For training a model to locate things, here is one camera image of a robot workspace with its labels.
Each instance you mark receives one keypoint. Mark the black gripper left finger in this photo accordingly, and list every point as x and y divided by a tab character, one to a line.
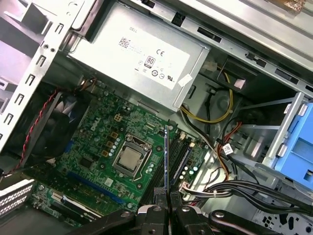
160	198

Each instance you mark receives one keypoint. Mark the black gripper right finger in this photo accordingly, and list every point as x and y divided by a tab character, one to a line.
176	199

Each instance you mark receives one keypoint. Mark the blue RAM stick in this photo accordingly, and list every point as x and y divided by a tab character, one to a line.
167	159

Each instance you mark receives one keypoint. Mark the black RAM slot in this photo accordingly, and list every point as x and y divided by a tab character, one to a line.
174	159

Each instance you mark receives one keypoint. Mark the blue expansion slot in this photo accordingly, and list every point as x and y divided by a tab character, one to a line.
97	187

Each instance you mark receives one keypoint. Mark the locking lever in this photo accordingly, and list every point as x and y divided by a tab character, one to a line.
140	175

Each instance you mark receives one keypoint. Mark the silver CPU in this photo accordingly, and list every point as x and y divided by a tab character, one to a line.
130	157

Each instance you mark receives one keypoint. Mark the CPU socket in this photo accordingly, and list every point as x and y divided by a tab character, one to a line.
117	171

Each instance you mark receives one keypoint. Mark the green motherboard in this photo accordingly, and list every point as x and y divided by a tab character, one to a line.
97	127

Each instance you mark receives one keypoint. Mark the black case fan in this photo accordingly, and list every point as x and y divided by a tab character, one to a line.
53	127

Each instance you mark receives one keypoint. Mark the blue disk carrier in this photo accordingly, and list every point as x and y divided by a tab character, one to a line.
300	147

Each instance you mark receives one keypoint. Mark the gray power supply unit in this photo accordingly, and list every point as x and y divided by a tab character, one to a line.
146	49

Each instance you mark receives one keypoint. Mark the black PC case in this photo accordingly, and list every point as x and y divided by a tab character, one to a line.
244	24

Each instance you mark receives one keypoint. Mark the perforated metal slot bracket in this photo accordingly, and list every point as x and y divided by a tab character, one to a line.
14	193

